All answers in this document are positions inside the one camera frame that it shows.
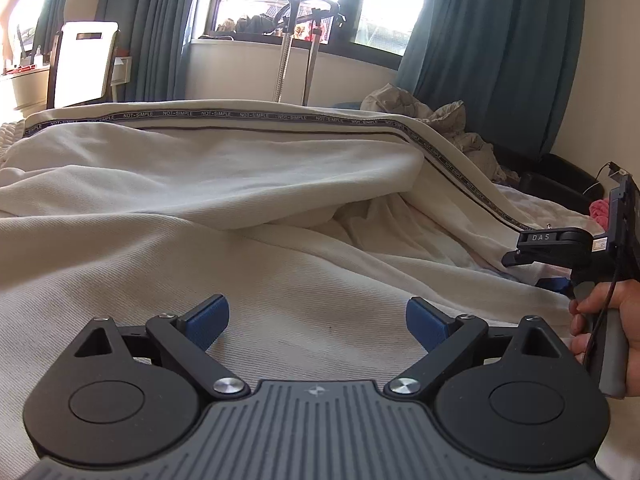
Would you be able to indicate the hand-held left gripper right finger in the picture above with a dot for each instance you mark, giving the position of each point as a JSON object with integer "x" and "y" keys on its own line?
{"x": 427, "y": 322}

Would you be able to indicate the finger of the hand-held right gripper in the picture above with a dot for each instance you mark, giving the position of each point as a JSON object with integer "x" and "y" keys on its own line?
{"x": 555, "y": 285}
{"x": 545, "y": 241}

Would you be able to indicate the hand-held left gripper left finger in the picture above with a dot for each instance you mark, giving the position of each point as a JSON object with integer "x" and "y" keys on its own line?
{"x": 207, "y": 322}

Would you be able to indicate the cream pants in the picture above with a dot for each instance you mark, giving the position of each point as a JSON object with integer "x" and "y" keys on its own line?
{"x": 250, "y": 210}

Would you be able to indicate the crumpled beige clothes pile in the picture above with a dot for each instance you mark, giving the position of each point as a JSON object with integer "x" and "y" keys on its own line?
{"x": 450, "y": 125}

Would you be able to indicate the person's right hand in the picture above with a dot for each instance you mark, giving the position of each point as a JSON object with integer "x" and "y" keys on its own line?
{"x": 629, "y": 320}

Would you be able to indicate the deep pink fleece garment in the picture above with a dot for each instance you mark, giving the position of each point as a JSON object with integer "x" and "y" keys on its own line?
{"x": 599, "y": 209}

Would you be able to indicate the pastel bed sheet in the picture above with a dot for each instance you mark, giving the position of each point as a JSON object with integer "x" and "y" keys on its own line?
{"x": 550, "y": 210}

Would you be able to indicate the black sofa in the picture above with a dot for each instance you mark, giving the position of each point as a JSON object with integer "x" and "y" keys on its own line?
{"x": 560, "y": 175}

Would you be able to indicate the blue curtain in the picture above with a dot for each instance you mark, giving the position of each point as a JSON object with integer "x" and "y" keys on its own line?
{"x": 490, "y": 50}
{"x": 150, "y": 30}

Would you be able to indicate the small white cabinet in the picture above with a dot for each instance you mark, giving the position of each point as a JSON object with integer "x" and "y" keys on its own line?
{"x": 121, "y": 72}

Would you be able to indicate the white chair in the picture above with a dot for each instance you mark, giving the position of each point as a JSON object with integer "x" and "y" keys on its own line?
{"x": 82, "y": 70}

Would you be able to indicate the dark framed window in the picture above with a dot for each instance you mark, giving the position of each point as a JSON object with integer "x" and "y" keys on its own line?
{"x": 390, "y": 0}

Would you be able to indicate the white dresser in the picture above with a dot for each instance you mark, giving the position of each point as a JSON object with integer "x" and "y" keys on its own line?
{"x": 30, "y": 90}

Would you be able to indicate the dark green hanging cloth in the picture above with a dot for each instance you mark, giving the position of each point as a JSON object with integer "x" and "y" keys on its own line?
{"x": 52, "y": 15}

